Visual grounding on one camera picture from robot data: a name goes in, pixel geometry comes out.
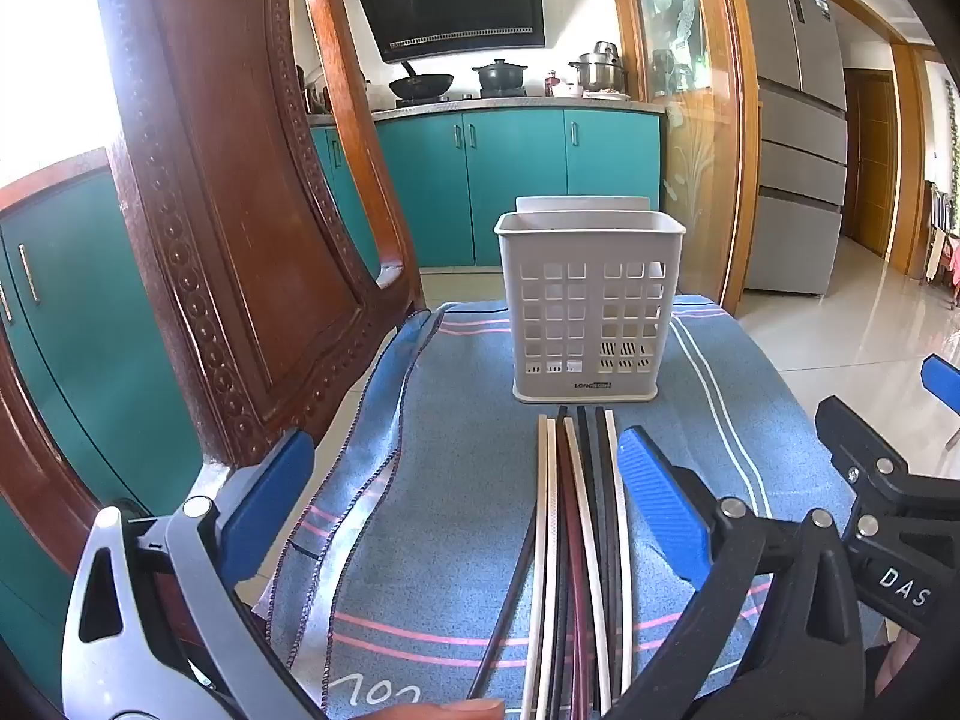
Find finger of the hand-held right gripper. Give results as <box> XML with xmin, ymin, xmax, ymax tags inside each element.
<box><xmin>816</xmin><ymin>396</ymin><xmax>912</xmax><ymax>512</ymax></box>
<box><xmin>921</xmin><ymin>354</ymin><xmax>960</xmax><ymax>419</ymax></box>

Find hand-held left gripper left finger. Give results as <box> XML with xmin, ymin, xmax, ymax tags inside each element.
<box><xmin>60</xmin><ymin>427</ymin><xmax>325</xmax><ymax>720</ymax></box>

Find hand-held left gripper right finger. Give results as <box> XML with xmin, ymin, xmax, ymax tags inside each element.
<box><xmin>600</xmin><ymin>426</ymin><xmax>884</xmax><ymax>720</ymax></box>

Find row of mixed chopsticks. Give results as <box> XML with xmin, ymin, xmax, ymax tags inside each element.
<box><xmin>469</xmin><ymin>405</ymin><xmax>635</xmax><ymax>720</ymax></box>

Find white plastic utensil basket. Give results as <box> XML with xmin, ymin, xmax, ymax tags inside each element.
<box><xmin>493</xmin><ymin>195</ymin><xmax>687</xmax><ymax>404</ymax></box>

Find person's left hand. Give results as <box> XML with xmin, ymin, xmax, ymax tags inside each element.
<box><xmin>401</xmin><ymin>698</ymin><xmax>506</xmax><ymax>720</ymax></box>

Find hanging clothes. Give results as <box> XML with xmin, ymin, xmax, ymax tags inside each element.
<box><xmin>926</xmin><ymin>180</ymin><xmax>960</xmax><ymax>293</ymax></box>

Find blue striped cloth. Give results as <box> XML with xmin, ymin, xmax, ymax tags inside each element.
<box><xmin>251</xmin><ymin>292</ymin><xmax>886</xmax><ymax>720</ymax></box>

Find brown wooden door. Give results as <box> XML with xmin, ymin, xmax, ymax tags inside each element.
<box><xmin>844</xmin><ymin>67</ymin><xmax>897</xmax><ymax>256</ymax></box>

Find carved wooden chair back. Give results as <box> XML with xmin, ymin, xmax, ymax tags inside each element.
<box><xmin>0</xmin><ymin>0</ymin><xmax>428</xmax><ymax>691</ymax></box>

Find grey refrigerator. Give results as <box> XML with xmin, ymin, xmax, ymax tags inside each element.
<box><xmin>731</xmin><ymin>0</ymin><xmax>848</xmax><ymax>297</ymax></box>

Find teal base cabinet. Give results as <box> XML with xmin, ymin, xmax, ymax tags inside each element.
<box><xmin>0</xmin><ymin>165</ymin><xmax>203</xmax><ymax>691</ymax></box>
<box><xmin>311</xmin><ymin>106</ymin><xmax>665</xmax><ymax>271</ymax></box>

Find wood framed glass door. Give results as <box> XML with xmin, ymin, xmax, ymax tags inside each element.
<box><xmin>609</xmin><ymin>0</ymin><xmax>762</xmax><ymax>316</ymax></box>

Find black wok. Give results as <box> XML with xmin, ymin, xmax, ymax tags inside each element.
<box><xmin>388</xmin><ymin>60</ymin><xmax>455</xmax><ymax>100</ymax></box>

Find gas stove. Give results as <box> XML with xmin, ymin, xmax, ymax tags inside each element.
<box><xmin>394</xmin><ymin>90</ymin><xmax>530</xmax><ymax>107</ymax></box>

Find black lidded pot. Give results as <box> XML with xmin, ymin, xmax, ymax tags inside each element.
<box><xmin>472</xmin><ymin>58</ymin><xmax>528</xmax><ymax>95</ymax></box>

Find bright window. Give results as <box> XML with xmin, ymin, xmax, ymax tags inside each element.
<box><xmin>0</xmin><ymin>0</ymin><xmax>125</xmax><ymax>192</ymax></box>

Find black range hood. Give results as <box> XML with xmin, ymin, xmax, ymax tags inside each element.
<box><xmin>349</xmin><ymin>0</ymin><xmax>545</xmax><ymax>65</ymax></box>

